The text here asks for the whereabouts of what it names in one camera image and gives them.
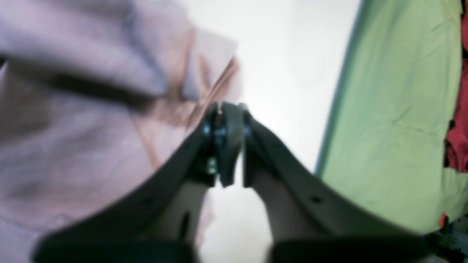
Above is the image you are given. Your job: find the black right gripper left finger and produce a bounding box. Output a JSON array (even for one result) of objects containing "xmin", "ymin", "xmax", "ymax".
[{"xmin": 33, "ymin": 103, "xmax": 243, "ymax": 263}]

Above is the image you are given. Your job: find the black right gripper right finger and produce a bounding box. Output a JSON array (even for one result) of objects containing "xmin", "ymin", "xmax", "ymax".
[{"xmin": 241, "ymin": 104, "xmax": 429, "ymax": 263}]

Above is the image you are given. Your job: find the mauve pink t-shirt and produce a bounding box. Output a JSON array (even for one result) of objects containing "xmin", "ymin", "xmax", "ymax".
[{"xmin": 1, "ymin": 0, "xmax": 240, "ymax": 263}]

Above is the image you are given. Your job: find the green floor mat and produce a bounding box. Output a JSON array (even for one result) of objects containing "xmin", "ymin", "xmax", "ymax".
[{"xmin": 318, "ymin": 0, "xmax": 467, "ymax": 235}]

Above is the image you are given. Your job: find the red garment on floor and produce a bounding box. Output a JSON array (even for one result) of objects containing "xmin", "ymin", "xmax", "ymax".
[{"xmin": 444, "ymin": 0, "xmax": 468, "ymax": 173}]

